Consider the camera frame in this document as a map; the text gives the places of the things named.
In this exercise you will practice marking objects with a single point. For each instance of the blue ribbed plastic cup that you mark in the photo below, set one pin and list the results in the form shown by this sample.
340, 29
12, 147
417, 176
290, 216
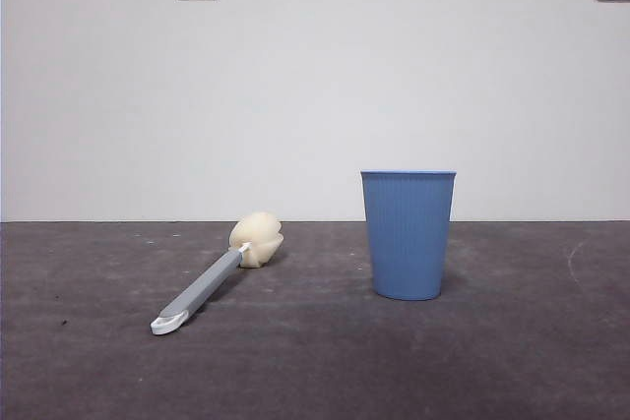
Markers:
408, 238

